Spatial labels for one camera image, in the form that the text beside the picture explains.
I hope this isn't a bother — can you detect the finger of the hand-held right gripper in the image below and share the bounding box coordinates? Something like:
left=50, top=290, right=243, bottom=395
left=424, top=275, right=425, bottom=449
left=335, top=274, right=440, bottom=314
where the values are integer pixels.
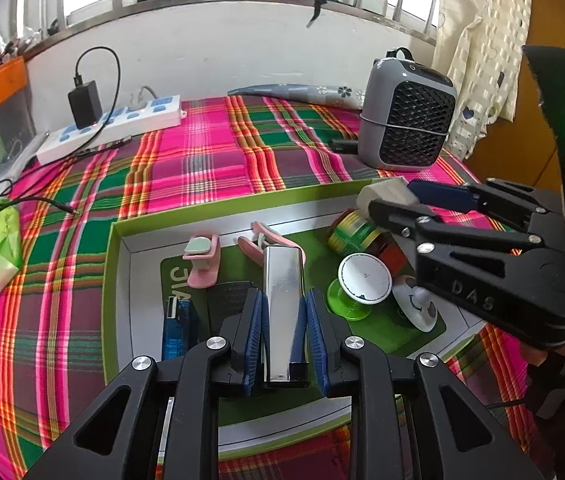
left=368, top=198, right=549, bottom=322
left=407, top=177, right=561, bottom=234

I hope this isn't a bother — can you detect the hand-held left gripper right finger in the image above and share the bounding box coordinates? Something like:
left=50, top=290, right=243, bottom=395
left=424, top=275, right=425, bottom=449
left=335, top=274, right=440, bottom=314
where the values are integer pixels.
left=305, top=287, right=545, bottom=480

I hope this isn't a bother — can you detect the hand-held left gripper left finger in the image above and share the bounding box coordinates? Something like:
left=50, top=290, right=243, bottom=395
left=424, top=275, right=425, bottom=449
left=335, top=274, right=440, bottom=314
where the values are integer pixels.
left=25, top=287, right=263, bottom=480

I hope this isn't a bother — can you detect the white rectangular box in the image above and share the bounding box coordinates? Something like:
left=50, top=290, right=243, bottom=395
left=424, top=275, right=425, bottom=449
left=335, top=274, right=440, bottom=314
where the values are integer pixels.
left=356, top=176, right=420, bottom=218

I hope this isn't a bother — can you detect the silver metal case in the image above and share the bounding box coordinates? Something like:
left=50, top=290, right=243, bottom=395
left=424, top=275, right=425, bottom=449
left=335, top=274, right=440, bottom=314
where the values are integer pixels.
left=261, top=245, right=310, bottom=388

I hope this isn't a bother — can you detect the brown bottle with red cap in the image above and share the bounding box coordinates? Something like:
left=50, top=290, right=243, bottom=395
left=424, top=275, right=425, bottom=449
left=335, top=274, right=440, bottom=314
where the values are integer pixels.
left=326, top=209, right=408, bottom=273

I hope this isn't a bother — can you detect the black gadget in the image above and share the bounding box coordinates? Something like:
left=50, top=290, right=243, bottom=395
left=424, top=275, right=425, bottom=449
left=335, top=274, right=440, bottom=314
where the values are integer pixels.
left=207, top=281, right=258, bottom=341

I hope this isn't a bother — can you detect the white round disc green base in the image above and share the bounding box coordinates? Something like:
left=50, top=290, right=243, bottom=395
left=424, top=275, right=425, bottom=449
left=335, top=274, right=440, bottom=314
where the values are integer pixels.
left=326, top=252, right=394, bottom=322

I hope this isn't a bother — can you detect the blue transparent gadget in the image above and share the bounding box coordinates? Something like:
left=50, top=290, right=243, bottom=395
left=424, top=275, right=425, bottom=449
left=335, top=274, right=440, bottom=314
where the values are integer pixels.
left=162, top=296, right=198, bottom=361

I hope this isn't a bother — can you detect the pink clip with round pad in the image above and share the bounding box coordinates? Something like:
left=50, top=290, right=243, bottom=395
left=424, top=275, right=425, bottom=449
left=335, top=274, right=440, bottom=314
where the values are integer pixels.
left=182, top=232, right=220, bottom=288

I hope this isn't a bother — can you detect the pink clip with grey window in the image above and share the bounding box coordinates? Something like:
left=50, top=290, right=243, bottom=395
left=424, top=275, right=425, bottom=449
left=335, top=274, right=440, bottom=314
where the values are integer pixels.
left=237, top=221, right=308, bottom=273

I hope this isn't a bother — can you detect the white panda face gadget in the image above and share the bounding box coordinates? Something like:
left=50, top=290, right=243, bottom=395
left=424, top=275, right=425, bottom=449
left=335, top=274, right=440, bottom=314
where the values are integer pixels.
left=393, top=275, right=440, bottom=332

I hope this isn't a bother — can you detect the green cardboard box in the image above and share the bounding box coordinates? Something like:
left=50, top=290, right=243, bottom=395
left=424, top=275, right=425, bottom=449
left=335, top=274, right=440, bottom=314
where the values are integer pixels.
left=102, top=177, right=488, bottom=463

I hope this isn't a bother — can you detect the grey portable heater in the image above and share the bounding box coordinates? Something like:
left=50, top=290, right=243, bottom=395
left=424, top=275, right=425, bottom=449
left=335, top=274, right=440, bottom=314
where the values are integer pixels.
left=359, top=49, right=458, bottom=170

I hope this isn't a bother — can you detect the cream heart-print curtain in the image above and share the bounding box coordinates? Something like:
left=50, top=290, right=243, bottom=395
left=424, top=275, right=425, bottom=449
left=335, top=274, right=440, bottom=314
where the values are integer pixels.
left=432, top=0, right=533, bottom=161

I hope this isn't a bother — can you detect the pink plaid tablecloth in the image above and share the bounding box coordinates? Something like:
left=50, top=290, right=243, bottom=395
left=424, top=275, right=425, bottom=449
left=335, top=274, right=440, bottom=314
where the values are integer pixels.
left=0, top=94, right=538, bottom=480

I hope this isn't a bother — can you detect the wooden wardrobe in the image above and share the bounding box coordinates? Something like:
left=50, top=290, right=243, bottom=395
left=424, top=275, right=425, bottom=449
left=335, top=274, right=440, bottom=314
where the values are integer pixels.
left=467, top=0, right=565, bottom=196

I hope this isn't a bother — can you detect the white power strip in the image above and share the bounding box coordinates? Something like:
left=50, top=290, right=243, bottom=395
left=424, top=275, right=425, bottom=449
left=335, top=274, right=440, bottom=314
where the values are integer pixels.
left=36, top=94, right=183, bottom=166

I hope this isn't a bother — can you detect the black charger adapter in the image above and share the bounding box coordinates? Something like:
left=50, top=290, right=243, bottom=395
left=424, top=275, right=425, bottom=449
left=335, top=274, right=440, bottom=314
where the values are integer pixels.
left=67, top=80, right=103, bottom=130

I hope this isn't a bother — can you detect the grey floral handle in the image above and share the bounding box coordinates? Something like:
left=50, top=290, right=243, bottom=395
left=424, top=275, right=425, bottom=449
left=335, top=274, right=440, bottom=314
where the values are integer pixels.
left=227, top=81, right=368, bottom=111

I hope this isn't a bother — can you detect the black charger cable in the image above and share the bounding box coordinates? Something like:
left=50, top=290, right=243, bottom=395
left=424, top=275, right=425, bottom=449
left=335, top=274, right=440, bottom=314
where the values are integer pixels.
left=0, top=47, right=123, bottom=281

